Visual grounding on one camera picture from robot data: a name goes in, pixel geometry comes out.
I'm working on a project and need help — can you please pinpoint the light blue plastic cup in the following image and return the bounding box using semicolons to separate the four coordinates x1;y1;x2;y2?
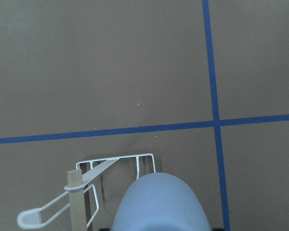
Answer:
111;173;211;231

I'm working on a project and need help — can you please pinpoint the white wire cup holder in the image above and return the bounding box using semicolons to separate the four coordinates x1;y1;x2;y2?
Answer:
17;153;156;231

